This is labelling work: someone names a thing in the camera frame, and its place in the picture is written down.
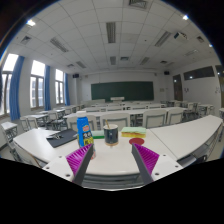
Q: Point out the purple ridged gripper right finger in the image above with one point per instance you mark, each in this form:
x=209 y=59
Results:
x=146 y=160

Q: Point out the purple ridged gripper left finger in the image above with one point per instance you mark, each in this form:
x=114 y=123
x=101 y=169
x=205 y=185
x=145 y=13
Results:
x=78 y=162

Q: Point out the red round coaster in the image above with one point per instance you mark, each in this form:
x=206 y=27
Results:
x=138 y=141

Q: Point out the green flat cloth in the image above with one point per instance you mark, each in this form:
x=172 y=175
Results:
x=98 y=134

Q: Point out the yellow green sponge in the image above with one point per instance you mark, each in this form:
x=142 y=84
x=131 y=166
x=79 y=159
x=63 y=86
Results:
x=133 y=132

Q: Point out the metal binder clip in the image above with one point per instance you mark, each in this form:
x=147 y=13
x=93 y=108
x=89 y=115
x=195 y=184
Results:
x=56 y=136

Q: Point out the white classroom chair right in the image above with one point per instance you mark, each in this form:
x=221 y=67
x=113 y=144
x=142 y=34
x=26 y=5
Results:
x=154 y=118

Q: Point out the dark cup with wooden base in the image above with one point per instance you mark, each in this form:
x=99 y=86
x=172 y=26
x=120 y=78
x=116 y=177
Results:
x=111 y=134

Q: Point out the white classroom chair centre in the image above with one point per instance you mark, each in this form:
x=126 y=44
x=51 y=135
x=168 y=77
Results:
x=120 y=119

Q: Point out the white curved desk right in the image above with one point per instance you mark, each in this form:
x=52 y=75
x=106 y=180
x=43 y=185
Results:
x=185 y=138

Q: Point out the blue curtain far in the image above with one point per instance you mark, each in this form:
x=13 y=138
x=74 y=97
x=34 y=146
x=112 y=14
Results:
x=66 y=90

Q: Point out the blue curtain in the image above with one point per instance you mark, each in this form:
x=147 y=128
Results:
x=47 y=105
x=66 y=90
x=14 y=89

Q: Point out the white lectern desk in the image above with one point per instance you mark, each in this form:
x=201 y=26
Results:
x=117 y=98

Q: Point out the green chalkboard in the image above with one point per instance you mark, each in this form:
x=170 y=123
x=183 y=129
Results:
x=130 y=90

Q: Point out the blue curtain left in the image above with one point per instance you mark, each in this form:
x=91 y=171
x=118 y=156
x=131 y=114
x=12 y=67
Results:
x=14 y=89

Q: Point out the blue curtain middle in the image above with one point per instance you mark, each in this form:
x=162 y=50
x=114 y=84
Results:
x=47 y=105

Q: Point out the ceiling projector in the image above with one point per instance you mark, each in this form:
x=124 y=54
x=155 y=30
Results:
x=180 y=37

